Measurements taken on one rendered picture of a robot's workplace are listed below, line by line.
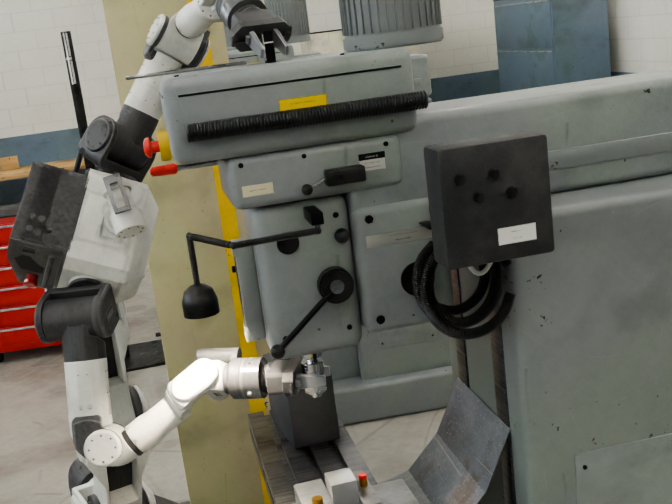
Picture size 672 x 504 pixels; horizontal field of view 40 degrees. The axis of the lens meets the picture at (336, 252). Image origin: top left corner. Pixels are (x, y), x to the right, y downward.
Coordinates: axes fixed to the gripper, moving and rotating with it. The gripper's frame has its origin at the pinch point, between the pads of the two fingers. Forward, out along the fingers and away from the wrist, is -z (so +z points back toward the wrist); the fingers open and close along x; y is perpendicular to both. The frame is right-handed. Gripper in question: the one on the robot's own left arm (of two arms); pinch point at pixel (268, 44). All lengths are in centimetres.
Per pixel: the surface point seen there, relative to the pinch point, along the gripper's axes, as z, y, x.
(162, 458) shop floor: 122, -294, -17
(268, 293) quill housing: -29.8, -36.9, 9.9
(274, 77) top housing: -13.5, 1.2, 4.7
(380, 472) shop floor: 51, -252, -95
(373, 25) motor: -9.7, 7.1, -17.0
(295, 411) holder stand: -20, -91, -6
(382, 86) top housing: -19.7, -0.1, -14.8
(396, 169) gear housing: -27.2, -14.4, -16.3
